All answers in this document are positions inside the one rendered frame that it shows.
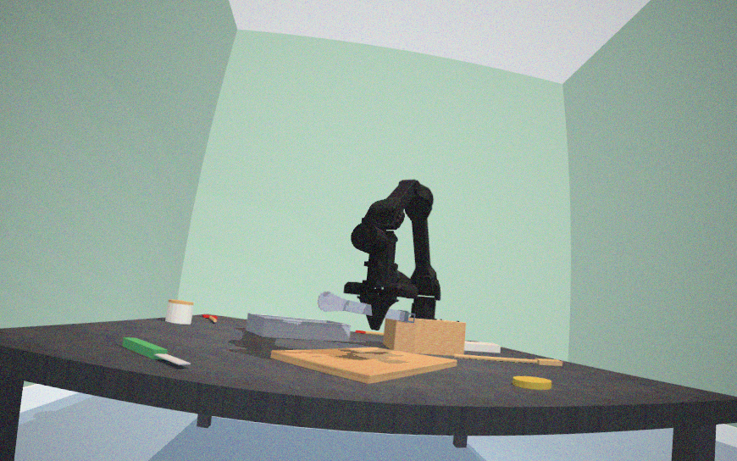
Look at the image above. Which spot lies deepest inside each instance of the yellow flat disc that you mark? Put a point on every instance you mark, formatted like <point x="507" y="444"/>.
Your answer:
<point x="532" y="382"/>

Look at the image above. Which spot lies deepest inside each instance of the white jar with wooden lid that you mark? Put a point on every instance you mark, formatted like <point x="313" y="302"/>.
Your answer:
<point x="179" y="312"/>

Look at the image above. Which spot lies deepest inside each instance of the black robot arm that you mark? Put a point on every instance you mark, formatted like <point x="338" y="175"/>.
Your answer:
<point x="376" y="237"/>

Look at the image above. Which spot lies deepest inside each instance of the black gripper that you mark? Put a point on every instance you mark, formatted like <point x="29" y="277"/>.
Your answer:
<point x="380" y="275"/>

